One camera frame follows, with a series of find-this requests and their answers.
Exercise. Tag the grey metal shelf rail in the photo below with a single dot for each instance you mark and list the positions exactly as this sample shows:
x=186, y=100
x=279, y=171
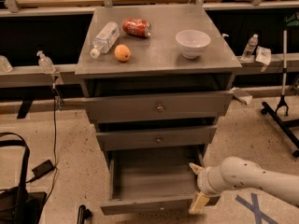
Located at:
x=31, y=76

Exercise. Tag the clear plastic water bottle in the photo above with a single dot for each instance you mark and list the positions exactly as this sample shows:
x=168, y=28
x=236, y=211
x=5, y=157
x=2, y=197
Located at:
x=105, y=40

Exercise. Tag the clear glass object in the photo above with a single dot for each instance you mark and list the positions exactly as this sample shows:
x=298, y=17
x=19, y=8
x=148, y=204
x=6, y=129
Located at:
x=5, y=65

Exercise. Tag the grey drawer cabinet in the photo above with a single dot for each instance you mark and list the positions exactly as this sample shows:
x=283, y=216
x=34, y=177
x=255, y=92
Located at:
x=156, y=65

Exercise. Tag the orange fruit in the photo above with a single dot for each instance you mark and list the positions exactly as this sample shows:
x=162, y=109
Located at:
x=122, y=53

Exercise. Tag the clear pump dispenser bottle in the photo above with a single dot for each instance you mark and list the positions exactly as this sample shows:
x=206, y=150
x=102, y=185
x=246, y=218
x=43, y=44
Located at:
x=45, y=63

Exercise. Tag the red soda can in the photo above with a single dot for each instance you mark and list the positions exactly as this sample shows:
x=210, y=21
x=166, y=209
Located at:
x=136, y=27

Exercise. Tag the white box on floor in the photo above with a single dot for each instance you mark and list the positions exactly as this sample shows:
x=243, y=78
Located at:
x=242, y=96

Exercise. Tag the small water bottle on shelf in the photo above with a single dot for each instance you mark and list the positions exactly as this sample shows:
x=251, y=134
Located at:
x=250, y=47

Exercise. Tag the black stand with pole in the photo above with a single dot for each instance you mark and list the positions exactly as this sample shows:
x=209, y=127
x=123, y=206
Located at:
x=289, y=22

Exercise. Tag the black power adapter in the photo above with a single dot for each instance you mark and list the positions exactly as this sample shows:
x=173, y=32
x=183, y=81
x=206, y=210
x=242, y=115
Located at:
x=43, y=168

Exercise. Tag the grey middle drawer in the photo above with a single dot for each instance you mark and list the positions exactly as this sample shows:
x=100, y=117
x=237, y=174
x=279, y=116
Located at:
x=172, y=137

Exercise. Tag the grey drawer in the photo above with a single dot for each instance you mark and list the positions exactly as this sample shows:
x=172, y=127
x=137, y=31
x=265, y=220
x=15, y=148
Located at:
x=172, y=137
x=151, y=179
x=163, y=106

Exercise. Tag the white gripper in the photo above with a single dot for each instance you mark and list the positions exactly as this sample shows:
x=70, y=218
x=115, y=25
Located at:
x=203, y=181

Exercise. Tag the black object at bottom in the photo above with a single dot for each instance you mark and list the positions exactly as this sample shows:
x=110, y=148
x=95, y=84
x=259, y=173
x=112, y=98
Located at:
x=83, y=214

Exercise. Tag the black bag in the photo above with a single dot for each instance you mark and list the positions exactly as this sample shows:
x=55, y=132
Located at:
x=17, y=205

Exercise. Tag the white paper packet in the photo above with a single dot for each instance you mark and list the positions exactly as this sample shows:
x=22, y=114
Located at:
x=263, y=55

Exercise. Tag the white bowl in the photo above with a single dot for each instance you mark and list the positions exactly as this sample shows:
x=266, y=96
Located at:
x=192, y=43

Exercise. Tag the grey bottom drawer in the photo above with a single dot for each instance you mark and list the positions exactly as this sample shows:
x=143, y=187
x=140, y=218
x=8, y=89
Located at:
x=151, y=179

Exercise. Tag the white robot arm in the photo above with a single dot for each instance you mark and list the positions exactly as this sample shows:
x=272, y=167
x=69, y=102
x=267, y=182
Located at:
x=235, y=173

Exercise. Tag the grey top drawer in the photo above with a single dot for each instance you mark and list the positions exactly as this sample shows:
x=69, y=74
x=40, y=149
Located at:
x=163, y=106

